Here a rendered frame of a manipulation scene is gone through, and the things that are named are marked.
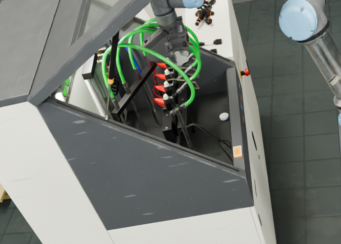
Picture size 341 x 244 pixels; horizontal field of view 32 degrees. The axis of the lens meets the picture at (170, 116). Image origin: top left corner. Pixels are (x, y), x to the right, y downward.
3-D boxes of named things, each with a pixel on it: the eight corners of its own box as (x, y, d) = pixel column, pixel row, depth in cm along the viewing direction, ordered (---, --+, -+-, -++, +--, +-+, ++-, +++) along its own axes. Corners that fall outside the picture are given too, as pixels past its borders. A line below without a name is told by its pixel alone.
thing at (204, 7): (217, 25, 281) (214, 15, 277) (196, 30, 283) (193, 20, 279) (216, 0, 298) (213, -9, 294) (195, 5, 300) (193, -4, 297)
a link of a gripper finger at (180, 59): (192, 71, 219) (185, 50, 213) (176, 74, 220) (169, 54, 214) (192, 66, 221) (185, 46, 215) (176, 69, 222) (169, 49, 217)
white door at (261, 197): (284, 300, 263) (256, 202, 220) (279, 301, 263) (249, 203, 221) (270, 190, 312) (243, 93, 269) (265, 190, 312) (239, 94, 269)
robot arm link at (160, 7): (162, -11, 194) (139, -11, 198) (171, 16, 201) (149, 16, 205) (171, -24, 199) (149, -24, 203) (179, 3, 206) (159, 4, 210)
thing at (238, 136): (253, 198, 221) (245, 169, 211) (242, 200, 222) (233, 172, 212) (242, 94, 268) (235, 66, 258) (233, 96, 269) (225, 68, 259)
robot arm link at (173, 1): (205, -26, 197) (176, -25, 202) (193, -8, 190) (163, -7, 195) (211, -6, 202) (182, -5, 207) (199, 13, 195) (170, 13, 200)
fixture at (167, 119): (196, 152, 242) (186, 125, 233) (172, 157, 245) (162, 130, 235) (195, 99, 268) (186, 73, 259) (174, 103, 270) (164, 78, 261)
